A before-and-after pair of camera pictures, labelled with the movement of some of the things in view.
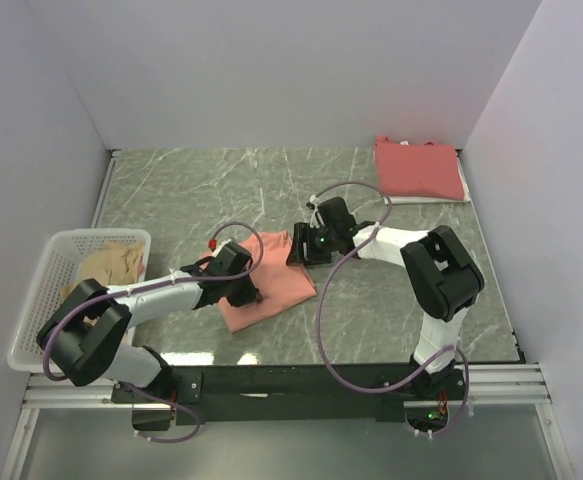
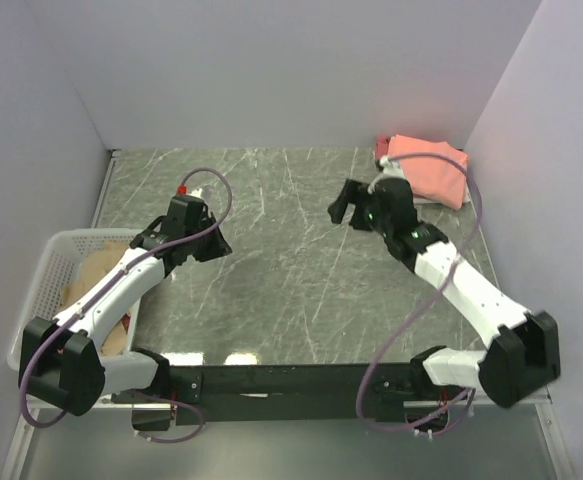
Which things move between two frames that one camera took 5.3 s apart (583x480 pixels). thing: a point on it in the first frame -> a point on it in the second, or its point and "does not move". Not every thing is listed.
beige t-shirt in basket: x=110 y=263 does not move
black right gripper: x=303 y=234 -> x=355 y=194
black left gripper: x=249 y=294 -> x=219 y=248
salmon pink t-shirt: x=278 y=283 -> x=432 y=179
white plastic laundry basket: x=64 y=252 does not move
